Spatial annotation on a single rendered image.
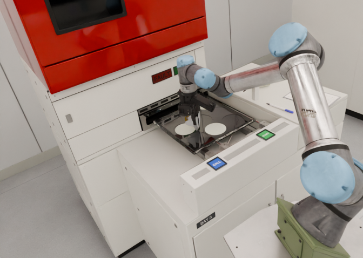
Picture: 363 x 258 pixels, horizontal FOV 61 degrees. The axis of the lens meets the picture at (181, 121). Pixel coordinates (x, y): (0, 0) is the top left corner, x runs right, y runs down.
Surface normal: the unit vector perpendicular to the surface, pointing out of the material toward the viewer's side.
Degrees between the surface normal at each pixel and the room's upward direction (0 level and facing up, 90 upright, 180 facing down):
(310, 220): 34
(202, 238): 90
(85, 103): 90
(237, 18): 90
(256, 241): 0
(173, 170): 0
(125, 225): 90
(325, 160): 54
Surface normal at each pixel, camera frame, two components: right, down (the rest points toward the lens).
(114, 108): 0.56, 0.38
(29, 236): -0.13, -0.83
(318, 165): -0.68, -0.14
